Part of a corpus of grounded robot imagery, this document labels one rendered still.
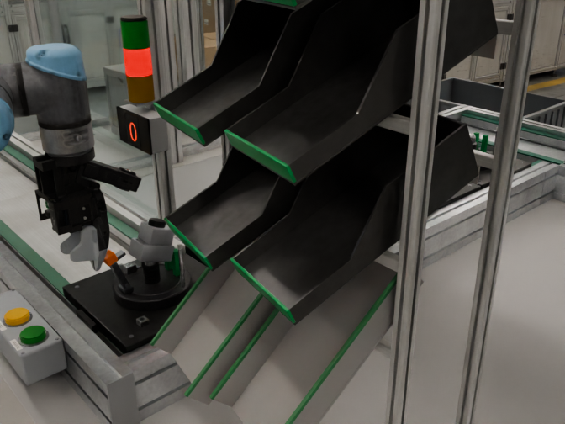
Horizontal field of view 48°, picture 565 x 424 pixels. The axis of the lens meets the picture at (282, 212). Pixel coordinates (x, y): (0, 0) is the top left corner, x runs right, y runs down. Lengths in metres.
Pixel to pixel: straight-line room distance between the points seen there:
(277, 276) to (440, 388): 0.48
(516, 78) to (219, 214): 0.41
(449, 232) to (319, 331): 0.73
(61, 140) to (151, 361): 0.36
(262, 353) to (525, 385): 0.51
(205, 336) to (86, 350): 0.22
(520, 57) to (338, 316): 0.37
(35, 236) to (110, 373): 0.62
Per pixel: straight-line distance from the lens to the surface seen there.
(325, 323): 0.82
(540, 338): 1.30
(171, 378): 1.06
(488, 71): 6.67
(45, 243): 1.52
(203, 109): 0.78
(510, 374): 1.19
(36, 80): 0.94
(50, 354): 1.11
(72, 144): 0.96
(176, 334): 0.96
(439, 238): 1.47
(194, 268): 1.22
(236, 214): 0.84
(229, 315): 0.91
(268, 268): 0.75
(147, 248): 1.10
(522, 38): 0.76
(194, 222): 0.87
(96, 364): 1.03
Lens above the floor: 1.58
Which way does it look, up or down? 25 degrees down
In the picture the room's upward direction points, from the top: straight up
